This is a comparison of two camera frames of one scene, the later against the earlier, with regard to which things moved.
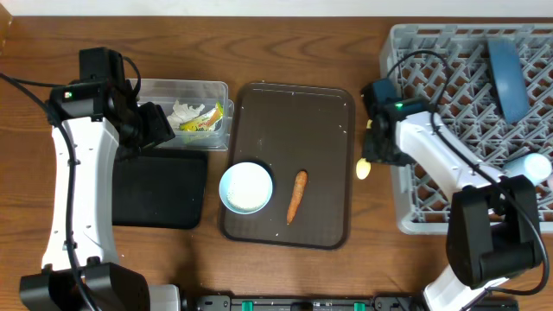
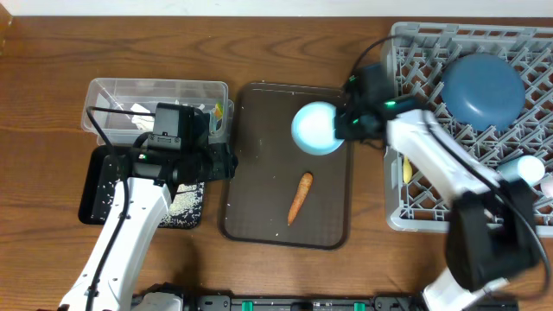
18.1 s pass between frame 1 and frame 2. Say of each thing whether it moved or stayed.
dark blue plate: moved
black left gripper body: moved
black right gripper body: moved
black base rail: stayed
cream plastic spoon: moved
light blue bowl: moved
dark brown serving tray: stayed
